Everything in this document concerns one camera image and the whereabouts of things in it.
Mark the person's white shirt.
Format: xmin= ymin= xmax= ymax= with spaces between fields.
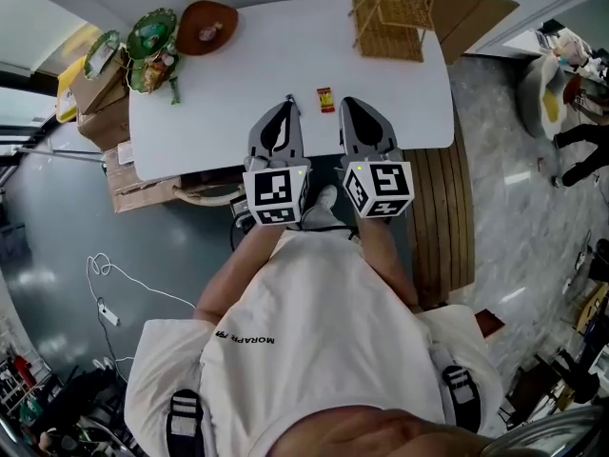
xmin=124 ymin=228 xmax=501 ymax=457

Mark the black framed glass door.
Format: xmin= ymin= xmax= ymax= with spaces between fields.
xmin=0 ymin=59 xmax=58 ymax=194

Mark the person's light trouser leg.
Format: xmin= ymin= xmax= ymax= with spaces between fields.
xmin=299 ymin=205 xmax=337 ymax=232

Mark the red wooden stool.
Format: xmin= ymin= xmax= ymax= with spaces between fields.
xmin=473 ymin=307 xmax=505 ymax=340

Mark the person's left forearm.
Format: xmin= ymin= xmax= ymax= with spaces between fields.
xmin=192 ymin=224 xmax=286 ymax=323

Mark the light wooden chair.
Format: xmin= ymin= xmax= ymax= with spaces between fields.
xmin=171 ymin=181 xmax=246 ymax=209

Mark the brown wooden bowl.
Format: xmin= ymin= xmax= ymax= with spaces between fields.
xmin=175 ymin=0 xmax=240 ymax=57

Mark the red yellow snack packet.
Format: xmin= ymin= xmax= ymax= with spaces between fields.
xmin=316 ymin=86 xmax=337 ymax=113

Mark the flat cardboard box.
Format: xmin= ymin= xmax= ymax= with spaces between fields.
xmin=70 ymin=50 xmax=129 ymax=113

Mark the wicker basket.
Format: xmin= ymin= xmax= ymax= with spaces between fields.
xmin=349 ymin=0 xmax=437 ymax=64

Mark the white yellow egg cushion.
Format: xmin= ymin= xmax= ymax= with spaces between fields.
xmin=532 ymin=54 xmax=568 ymax=138

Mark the green tiered dish stand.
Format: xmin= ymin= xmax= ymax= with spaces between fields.
xmin=83 ymin=7 xmax=185 ymax=95

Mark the white electronics box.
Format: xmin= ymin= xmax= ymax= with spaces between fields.
xmin=229 ymin=192 xmax=253 ymax=230

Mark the flat brown cardboard sheet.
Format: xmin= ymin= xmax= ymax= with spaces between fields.
xmin=430 ymin=0 xmax=521 ymax=66

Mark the white cable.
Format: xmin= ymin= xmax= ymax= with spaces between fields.
xmin=87 ymin=253 xmax=197 ymax=309

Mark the grey beanbag seat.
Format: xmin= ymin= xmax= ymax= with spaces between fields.
xmin=517 ymin=54 xmax=560 ymax=138

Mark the person's chin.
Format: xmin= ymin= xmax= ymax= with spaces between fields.
xmin=275 ymin=407 xmax=496 ymax=457

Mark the red container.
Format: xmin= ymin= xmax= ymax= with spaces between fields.
xmin=12 ymin=354 xmax=33 ymax=387

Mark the black bag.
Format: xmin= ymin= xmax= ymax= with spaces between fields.
xmin=45 ymin=367 xmax=129 ymax=442

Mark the large labelled cardboard box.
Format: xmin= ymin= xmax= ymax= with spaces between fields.
xmin=104 ymin=140 xmax=191 ymax=214

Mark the plain cardboard box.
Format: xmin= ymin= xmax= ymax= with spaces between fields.
xmin=75 ymin=102 xmax=132 ymax=151

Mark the brown slatted wooden platform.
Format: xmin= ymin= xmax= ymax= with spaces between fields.
xmin=402 ymin=111 xmax=477 ymax=309

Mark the yellow box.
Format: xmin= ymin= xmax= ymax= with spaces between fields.
xmin=55 ymin=54 xmax=87 ymax=124

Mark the grey metal pole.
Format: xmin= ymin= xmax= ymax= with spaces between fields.
xmin=18 ymin=145 xmax=106 ymax=164

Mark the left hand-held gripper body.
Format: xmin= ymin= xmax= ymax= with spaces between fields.
xmin=241 ymin=153 xmax=313 ymax=228

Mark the pink plush toy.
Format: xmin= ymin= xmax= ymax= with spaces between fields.
xmin=554 ymin=33 xmax=591 ymax=73

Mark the person's white shoe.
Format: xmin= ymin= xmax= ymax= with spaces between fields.
xmin=311 ymin=184 xmax=339 ymax=213

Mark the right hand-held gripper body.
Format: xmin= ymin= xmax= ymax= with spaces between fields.
xmin=335 ymin=149 xmax=414 ymax=220

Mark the black grey harness strap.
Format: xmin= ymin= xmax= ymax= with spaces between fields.
xmin=165 ymin=387 xmax=206 ymax=457
xmin=440 ymin=364 xmax=482 ymax=435

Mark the dark grey crate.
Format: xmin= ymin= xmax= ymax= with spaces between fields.
xmin=0 ymin=224 xmax=28 ymax=264

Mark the white power strip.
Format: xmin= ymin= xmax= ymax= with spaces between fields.
xmin=96 ymin=297 xmax=120 ymax=327

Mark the person's right forearm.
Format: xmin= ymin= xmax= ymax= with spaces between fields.
xmin=359 ymin=216 xmax=422 ymax=311

